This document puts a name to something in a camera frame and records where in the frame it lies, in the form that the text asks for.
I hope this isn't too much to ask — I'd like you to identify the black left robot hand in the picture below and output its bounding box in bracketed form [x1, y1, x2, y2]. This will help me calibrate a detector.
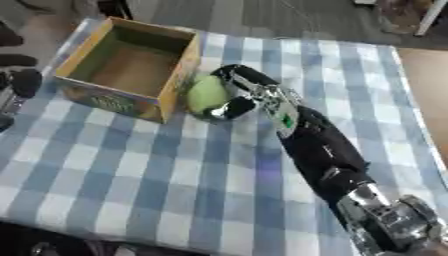
[0, 53, 44, 133]

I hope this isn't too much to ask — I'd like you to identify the white furniture leg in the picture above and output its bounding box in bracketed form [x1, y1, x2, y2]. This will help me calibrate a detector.
[413, 0, 448, 37]

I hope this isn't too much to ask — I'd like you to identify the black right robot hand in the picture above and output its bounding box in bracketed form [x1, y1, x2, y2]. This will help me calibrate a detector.
[199, 63, 284, 121]

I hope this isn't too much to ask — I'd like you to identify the light green toy fruit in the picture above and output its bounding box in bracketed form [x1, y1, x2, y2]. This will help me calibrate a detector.
[183, 74, 233, 116]

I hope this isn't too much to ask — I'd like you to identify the tan cardboard box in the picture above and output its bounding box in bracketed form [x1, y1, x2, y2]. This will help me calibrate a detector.
[52, 16, 205, 125]

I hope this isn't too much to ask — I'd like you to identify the brown bag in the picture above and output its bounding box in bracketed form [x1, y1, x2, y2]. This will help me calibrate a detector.
[374, 0, 434, 35]

